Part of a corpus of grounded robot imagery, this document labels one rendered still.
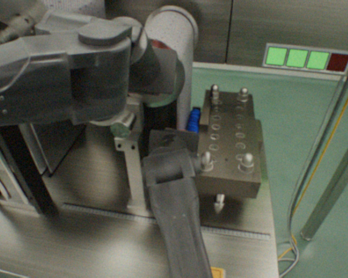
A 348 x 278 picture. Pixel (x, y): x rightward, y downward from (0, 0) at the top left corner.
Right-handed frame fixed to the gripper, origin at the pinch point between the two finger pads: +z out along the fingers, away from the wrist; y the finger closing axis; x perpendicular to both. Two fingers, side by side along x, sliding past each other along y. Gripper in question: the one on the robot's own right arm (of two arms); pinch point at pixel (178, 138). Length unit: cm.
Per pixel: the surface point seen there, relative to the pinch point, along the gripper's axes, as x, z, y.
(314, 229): -65, 84, 75
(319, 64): 21.8, 21.9, 36.9
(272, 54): 23.3, 21.2, 22.8
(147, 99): 9.4, -8.5, -6.3
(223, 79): 15, 269, 16
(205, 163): -4.3, -3.1, 6.8
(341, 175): -24, 64, 72
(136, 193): -15.7, 0.0, -9.7
